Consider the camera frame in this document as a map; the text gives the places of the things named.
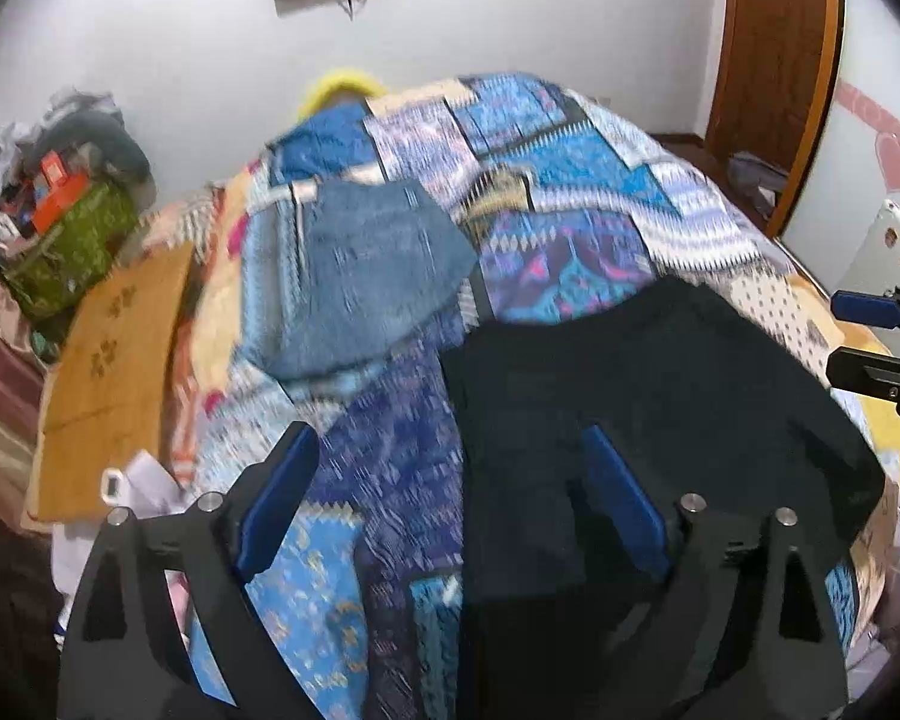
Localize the black pants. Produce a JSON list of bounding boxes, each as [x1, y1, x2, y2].
[[439, 275, 886, 720]]

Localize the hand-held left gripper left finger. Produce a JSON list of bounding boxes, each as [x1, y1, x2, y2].
[[58, 420, 323, 720]]

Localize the white box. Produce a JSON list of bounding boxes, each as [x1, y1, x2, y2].
[[844, 199, 900, 316]]

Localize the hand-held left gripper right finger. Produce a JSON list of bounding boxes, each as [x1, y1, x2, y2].
[[581, 424, 850, 720]]

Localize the blue patchwork blanket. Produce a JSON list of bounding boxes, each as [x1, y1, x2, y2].
[[169, 73, 900, 720]]

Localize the green patterned storage bag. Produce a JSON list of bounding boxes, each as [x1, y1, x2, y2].
[[0, 180, 140, 320]]

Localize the striped pink curtain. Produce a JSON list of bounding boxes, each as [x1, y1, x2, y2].
[[0, 75, 53, 496]]

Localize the blue jeans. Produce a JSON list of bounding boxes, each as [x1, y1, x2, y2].
[[259, 176, 481, 380]]

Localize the yellow foam tube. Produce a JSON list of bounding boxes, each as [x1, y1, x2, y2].
[[298, 69, 383, 121]]

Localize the grey cloth on floor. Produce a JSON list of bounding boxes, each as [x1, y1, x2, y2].
[[727, 154, 781, 218]]

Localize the white paper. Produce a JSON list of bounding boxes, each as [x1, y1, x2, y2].
[[120, 450, 188, 518]]

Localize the orange box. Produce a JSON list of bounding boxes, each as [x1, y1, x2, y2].
[[30, 154, 91, 230]]

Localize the wooden lap desk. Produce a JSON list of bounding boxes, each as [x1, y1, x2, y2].
[[26, 240, 196, 522]]

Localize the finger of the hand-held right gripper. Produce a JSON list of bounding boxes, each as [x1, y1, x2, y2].
[[826, 345, 900, 421], [831, 286, 900, 331]]

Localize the pile of grey clothes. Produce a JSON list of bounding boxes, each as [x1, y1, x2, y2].
[[0, 90, 125, 188]]

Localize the brown wooden door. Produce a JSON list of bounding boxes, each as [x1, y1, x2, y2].
[[705, 0, 845, 237]]

